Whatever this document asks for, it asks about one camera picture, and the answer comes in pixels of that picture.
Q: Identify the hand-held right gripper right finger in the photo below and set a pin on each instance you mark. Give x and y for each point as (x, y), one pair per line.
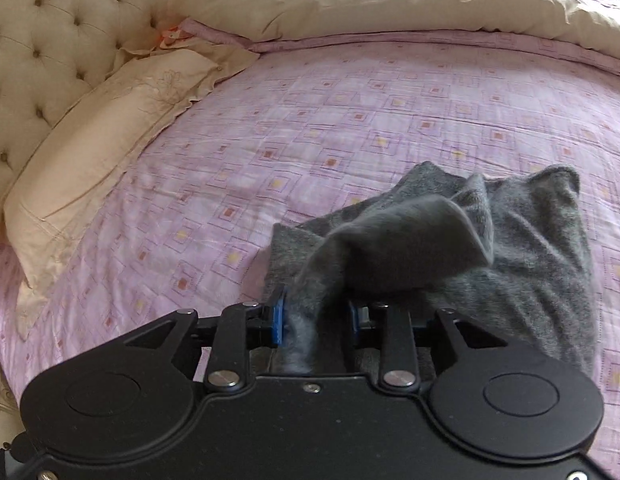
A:
(353, 320)

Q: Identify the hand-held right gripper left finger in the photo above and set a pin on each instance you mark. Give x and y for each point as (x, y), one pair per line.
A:
(279, 317)

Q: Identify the grey argyle sweater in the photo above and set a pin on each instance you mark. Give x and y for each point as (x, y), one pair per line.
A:
(514, 260)

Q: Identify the pink patterned bedsheet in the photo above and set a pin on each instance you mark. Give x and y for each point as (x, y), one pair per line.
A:
(340, 125)

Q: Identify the cream embroidered pillow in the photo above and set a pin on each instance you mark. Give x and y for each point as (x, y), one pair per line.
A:
(90, 160)

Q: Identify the small orange white cloth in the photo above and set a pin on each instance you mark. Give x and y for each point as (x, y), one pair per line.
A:
(167, 37)

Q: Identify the beige duvet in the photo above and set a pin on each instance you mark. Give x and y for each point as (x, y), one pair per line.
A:
(389, 0)

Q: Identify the cream tufted headboard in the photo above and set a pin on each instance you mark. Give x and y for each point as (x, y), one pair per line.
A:
(55, 35)

